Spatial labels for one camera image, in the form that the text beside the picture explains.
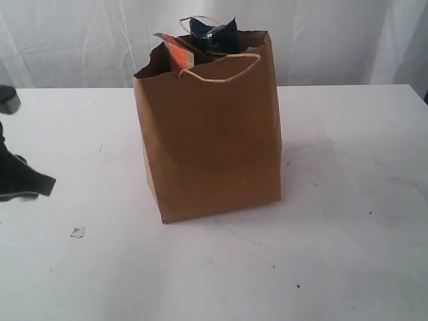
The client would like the small clear wrapper scrap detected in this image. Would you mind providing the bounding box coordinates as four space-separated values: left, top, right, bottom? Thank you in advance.
70 227 86 239

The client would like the brown paper bag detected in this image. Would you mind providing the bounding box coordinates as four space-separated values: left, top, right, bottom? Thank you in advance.
133 30 282 224

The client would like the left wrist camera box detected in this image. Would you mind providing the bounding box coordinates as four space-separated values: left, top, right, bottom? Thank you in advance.
0 85 21 115

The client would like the long pasta packet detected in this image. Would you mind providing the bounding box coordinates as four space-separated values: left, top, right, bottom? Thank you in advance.
189 17 239 54

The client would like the white backdrop curtain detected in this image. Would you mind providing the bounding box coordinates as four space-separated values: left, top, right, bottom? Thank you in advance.
1 1 427 95

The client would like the brown pouch orange label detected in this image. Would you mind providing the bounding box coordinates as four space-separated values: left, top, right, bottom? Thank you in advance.
153 33 213 74

